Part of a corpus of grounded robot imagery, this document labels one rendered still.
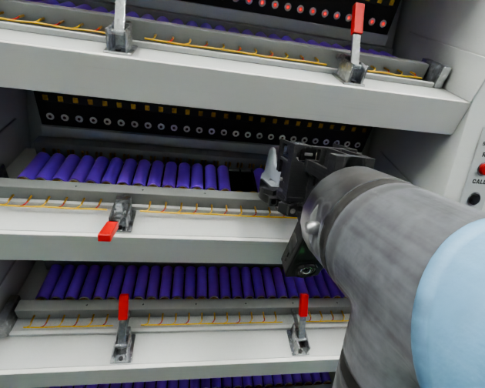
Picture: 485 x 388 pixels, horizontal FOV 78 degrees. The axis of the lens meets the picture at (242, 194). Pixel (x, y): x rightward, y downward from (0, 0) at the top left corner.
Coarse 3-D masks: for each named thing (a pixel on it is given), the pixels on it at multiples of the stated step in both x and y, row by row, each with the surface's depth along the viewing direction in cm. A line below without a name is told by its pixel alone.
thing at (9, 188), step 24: (0, 192) 37; (24, 192) 37; (48, 192) 38; (72, 192) 38; (96, 192) 38; (120, 192) 39; (144, 192) 39; (168, 192) 40; (192, 192) 41; (216, 192) 42; (240, 192) 43; (264, 216) 42
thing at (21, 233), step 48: (0, 144) 41; (192, 144) 51; (240, 144) 52; (0, 240) 34; (48, 240) 35; (96, 240) 36; (144, 240) 37; (192, 240) 38; (240, 240) 39; (288, 240) 40
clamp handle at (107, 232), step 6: (120, 210) 36; (114, 216) 35; (120, 216) 35; (108, 222) 32; (114, 222) 33; (102, 228) 31; (108, 228) 31; (114, 228) 31; (102, 234) 30; (108, 234) 30; (114, 234) 32; (102, 240) 30; (108, 240) 30
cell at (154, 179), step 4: (156, 160) 47; (152, 164) 46; (156, 164) 46; (160, 164) 46; (152, 168) 45; (156, 168) 45; (160, 168) 46; (152, 172) 44; (156, 172) 44; (160, 172) 45; (152, 176) 43; (156, 176) 43; (160, 176) 44; (148, 180) 44; (152, 180) 43; (156, 180) 43; (160, 180) 44; (148, 184) 42; (152, 184) 42; (156, 184) 42; (160, 184) 43
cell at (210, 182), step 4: (208, 168) 47; (212, 168) 48; (208, 172) 46; (212, 172) 47; (208, 176) 46; (212, 176) 46; (208, 180) 45; (212, 180) 45; (208, 184) 44; (212, 184) 44; (216, 184) 45; (208, 188) 44; (212, 188) 44; (216, 188) 44
